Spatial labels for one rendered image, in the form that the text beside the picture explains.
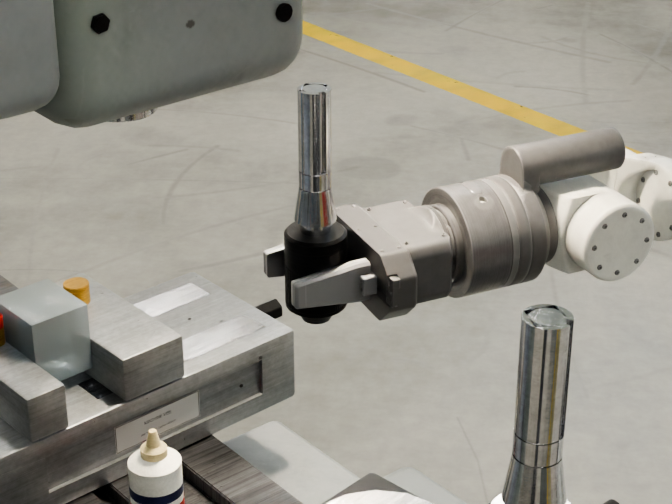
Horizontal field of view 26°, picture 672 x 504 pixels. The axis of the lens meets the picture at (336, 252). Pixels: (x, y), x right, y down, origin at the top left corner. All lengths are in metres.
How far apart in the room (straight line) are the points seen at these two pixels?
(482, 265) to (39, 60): 0.44
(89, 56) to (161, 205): 3.04
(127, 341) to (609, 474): 1.77
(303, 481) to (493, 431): 1.62
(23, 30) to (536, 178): 0.48
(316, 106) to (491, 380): 2.11
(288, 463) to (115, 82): 0.60
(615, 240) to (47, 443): 0.47
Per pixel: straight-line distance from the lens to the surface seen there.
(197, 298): 1.33
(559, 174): 1.15
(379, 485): 0.89
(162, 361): 1.19
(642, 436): 2.97
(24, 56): 0.80
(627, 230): 1.15
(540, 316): 0.67
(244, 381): 1.27
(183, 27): 0.87
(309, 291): 1.06
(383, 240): 1.08
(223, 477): 1.22
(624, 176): 1.24
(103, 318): 1.23
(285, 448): 1.39
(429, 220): 1.11
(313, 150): 1.04
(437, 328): 3.28
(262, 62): 0.92
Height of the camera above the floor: 1.64
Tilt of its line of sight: 27 degrees down
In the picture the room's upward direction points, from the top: straight up
